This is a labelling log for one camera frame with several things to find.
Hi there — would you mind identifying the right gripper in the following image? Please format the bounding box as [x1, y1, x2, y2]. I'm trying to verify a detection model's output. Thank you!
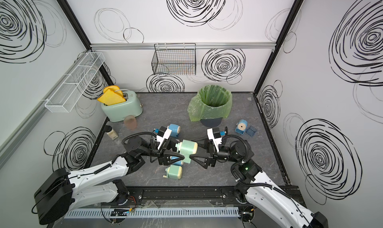
[191, 136, 241, 170]

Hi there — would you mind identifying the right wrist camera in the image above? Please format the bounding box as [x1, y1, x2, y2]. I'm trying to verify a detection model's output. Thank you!
[207, 127, 226, 152]

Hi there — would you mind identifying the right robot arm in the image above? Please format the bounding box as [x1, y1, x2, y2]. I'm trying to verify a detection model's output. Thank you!
[190, 135, 329, 228]

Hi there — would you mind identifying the yellow toy toast slice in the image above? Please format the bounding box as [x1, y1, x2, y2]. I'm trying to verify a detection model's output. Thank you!
[97, 85, 126, 106]

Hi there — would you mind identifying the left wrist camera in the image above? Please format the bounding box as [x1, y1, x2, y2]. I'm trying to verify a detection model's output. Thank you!
[154, 126, 172, 151]

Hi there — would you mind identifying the small beige bottle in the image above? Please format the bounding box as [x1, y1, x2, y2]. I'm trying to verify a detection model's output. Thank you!
[103, 125, 118, 140]

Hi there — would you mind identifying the green sharpener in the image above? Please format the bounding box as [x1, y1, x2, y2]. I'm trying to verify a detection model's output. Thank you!
[163, 165, 183, 180]
[176, 140, 198, 164]

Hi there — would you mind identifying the blue sharpener tray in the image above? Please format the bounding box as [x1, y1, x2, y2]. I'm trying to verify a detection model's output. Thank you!
[246, 126, 257, 137]

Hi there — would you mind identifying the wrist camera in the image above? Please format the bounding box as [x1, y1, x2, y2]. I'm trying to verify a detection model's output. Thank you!
[154, 126, 172, 151]
[207, 127, 226, 152]

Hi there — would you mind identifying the bin with green bag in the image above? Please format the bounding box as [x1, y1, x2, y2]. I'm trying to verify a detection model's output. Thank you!
[187, 85, 232, 128]

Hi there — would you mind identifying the white wire shelf basket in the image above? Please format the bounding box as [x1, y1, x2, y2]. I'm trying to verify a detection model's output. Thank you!
[44, 51, 105, 113]

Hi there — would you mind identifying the grey slotted cable duct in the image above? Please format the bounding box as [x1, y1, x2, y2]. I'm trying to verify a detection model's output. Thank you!
[65, 207, 240, 220]

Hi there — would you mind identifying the mint green toaster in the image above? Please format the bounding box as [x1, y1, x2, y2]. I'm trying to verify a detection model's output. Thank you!
[101, 91, 143, 122]

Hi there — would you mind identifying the green sharpener bottom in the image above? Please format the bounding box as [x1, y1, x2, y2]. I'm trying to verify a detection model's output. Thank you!
[163, 165, 183, 180]

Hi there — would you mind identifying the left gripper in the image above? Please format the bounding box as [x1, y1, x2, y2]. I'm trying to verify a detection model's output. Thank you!
[141, 139, 186, 168]

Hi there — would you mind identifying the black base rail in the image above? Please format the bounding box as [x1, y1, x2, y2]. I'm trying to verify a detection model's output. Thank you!
[62, 184, 303, 206]

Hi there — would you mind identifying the black wire basket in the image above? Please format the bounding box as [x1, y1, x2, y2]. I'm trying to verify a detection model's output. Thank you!
[151, 43, 196, 75]

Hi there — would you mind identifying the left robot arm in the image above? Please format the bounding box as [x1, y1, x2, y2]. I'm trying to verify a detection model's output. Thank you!
[32, 129, 185, 225]

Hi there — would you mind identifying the blue sharpener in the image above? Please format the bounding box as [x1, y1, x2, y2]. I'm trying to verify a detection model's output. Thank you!
[234, 119, 248, 135]
[167, 124, 181, 137]
[171, 156, 184, 166]

